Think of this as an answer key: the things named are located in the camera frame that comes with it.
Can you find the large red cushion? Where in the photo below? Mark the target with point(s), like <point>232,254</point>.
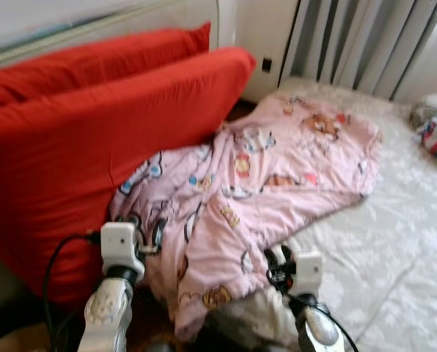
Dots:
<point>79,154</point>
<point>94,66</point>

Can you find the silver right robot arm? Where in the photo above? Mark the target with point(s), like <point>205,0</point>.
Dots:
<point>317,330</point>

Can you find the black wall socket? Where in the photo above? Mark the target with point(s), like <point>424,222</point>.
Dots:
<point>267,64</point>

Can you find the pale green quilted mattress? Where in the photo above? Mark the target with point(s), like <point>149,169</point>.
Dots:
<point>94,22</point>

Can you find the grey pleated curtain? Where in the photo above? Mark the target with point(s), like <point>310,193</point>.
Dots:
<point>350,44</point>

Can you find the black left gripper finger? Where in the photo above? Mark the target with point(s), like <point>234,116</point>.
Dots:
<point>160,233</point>

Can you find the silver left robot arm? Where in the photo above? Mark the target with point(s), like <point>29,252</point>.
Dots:
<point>108,315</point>

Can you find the pink cartoon print blanket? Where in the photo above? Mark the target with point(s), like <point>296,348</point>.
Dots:
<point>262,176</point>

